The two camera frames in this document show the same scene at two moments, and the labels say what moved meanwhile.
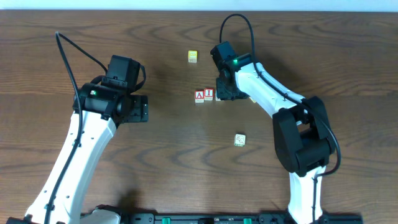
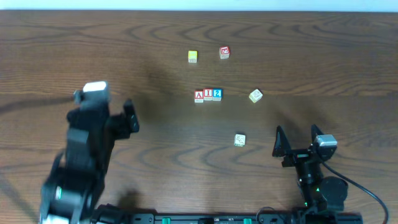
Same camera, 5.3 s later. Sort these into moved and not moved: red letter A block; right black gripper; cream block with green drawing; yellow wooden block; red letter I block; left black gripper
Moved: left black gripper; right black gripper
Not moved: cream block with green drawing; yellow wooden block; red letter A block; red letter I block
